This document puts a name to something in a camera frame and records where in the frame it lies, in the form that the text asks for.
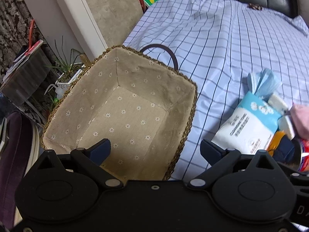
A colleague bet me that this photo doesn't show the navy and orange cloth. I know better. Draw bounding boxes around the navy and orange cloth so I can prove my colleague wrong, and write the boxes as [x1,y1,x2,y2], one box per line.
[267,131,301,165]

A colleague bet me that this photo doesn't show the cleansing towel pack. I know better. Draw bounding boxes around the cleansing towel pack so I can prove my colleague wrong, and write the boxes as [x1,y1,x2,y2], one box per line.
[212,92,282,154]

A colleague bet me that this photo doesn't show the pink fabric pouch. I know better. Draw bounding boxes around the pink fabric pouch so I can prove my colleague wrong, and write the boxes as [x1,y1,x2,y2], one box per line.
[290,104,309,140]

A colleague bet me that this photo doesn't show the small white tissue pack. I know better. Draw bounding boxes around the small white tissue pack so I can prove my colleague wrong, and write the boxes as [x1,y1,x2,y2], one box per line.
[268,93,289,115]

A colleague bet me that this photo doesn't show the woven fabric-lined basket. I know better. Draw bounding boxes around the woven fabric-lined basket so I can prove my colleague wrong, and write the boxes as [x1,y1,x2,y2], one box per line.
[42,46,197,181]

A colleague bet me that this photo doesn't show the potted plant white pot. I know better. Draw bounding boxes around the potted plant white pot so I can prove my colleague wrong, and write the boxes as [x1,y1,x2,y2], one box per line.
[46,37,85,94]

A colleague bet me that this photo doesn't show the red biscuit tin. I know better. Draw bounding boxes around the red biscuit tin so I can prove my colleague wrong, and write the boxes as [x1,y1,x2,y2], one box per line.
[299,138,309,172]

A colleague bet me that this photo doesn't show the blue face mask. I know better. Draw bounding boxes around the blue face mask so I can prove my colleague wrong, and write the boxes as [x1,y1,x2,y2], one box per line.
[247,68,282,100]

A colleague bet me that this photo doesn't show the blue checked bed sheet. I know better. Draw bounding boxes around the blue checked bed sheet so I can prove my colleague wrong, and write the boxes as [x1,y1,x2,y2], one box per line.
[124,0,308,181]

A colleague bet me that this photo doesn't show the stack of magazines on shelf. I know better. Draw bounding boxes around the stack of magazines on shelf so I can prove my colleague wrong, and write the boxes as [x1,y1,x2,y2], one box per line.
[1,39,51,106]

